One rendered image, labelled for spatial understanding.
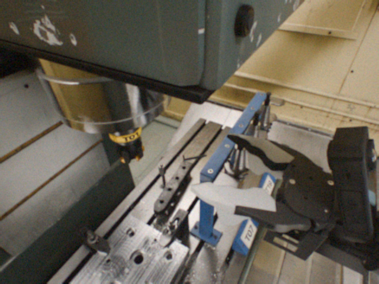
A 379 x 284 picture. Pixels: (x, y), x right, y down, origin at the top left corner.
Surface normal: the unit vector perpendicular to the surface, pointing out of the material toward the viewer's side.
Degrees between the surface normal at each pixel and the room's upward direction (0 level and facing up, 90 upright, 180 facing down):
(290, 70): 90
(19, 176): 90
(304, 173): 2
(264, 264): 9
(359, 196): 92
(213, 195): 42
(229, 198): 2
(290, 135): 24
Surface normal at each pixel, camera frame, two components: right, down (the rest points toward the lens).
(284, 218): 0.00, -0.73
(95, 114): 0.01, 0.66
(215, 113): -0.22, -0.43
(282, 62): -0.50, 0.58
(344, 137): -0.42, -0.80
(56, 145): 0.87, 0.32
